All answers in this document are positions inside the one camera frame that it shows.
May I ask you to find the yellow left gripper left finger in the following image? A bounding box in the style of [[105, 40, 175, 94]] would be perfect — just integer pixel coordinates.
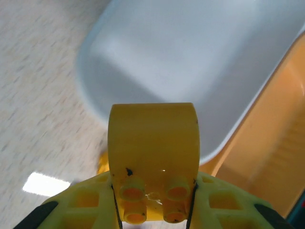
[[14, 171, 122, 229]]

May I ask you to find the white rectangular container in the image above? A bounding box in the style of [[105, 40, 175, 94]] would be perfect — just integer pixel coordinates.
[[75, 0, 305, 166]]

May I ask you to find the yellow lego brick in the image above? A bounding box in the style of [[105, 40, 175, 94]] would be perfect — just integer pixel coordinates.
[[107, 102, 201, 225], [96, 152, 111, 176]]

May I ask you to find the orange container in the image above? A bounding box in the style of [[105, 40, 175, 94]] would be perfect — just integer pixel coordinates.
[[199, 31, 305, 219]]

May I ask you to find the teal container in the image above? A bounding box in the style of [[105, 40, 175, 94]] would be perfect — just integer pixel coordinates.
[[285, 199, 305, 229]]

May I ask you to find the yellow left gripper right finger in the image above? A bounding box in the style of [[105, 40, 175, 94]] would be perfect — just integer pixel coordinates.
[[187, 171, 296, 229]]

